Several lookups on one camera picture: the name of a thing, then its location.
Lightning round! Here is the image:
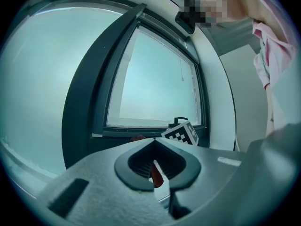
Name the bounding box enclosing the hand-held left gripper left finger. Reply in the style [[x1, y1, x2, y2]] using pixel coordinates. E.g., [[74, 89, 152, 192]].
[[32, 138, 176, 226]]

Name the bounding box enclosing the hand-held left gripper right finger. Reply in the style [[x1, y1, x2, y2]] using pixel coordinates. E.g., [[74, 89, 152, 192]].
[[154, 137, 261, 226]]

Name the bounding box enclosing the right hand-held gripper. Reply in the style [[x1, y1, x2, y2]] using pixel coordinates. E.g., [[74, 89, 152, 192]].
[[160, 120, 200, 147]]

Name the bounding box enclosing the dark red cloth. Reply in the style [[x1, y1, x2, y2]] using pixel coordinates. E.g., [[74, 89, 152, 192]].
[[130, 135, 165, 188]]

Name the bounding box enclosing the person's left forearm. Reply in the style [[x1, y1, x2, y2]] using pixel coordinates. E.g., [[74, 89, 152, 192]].
[[265, 86, 275, 136]]

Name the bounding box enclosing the frosted hinged window sash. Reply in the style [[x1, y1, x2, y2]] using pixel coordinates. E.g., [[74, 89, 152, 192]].
[[102, 14, 209, 133]]

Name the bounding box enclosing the person's pink shirt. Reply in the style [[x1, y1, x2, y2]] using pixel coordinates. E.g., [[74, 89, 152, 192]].
[[253, 0, 299, 91]]

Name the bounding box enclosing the person's head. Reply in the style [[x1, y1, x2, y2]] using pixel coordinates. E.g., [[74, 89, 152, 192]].
[[184, 0, 256, 28]]

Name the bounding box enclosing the large frosted glass pane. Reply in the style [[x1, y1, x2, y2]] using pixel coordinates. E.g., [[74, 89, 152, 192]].
[[0, 7, 123, 174]]

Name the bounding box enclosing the black window handle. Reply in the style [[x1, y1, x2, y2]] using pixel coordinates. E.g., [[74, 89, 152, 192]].
[[173, 116, 190, 125]]

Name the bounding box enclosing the blind pull cord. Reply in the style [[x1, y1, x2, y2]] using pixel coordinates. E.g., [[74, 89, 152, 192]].
[[179, 57, 186, 82]]

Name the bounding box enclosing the dark fixed window frame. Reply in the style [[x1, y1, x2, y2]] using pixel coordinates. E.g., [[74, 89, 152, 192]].
[[62, 1, 211, 170]]

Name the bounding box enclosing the black head-worn camera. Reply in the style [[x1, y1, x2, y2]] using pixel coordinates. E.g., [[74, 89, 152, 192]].
[[175, 10, 195, 34]]

